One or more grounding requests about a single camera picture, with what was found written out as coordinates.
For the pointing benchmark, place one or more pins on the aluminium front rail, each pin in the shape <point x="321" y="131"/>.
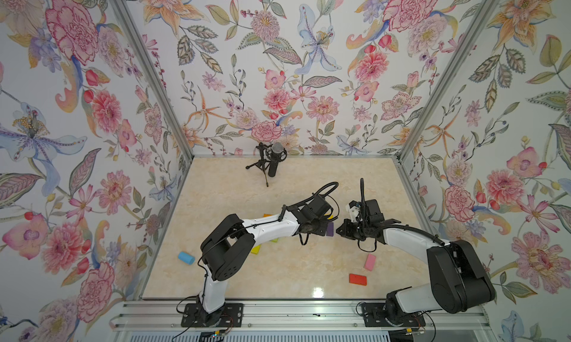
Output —
<point x="284" y="315"/>

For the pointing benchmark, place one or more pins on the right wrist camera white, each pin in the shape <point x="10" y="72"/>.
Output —
<point x="354" y="211"/>

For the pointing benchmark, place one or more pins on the black microphone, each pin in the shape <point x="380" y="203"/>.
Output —
<point x="276" y="154"/>

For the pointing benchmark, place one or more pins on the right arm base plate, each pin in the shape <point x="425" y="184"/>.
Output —
<point x="388" y="314"/>

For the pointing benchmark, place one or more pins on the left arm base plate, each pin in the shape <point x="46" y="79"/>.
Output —
<point x="229" y="315"/>

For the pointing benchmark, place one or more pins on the red block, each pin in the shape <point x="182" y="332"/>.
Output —
<point x="357" y="279"/>

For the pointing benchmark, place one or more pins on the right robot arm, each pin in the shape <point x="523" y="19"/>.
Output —
<point x="457" y="279"/>

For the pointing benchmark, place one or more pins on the pink block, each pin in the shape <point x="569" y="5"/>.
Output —
<point x="370" y="262"/>

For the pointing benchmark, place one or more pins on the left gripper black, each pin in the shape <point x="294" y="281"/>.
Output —
<point x="323" y="226"/>

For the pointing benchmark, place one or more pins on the purple block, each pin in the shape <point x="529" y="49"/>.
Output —
<point x="330" y="229"/>

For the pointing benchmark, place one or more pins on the light blue block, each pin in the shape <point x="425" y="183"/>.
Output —
<point x="186" y="258"/>

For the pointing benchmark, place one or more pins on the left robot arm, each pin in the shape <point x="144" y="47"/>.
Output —
<point x="225" y="250"/>

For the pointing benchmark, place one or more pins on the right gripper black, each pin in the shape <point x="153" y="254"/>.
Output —
<point x="346" y="230"/>

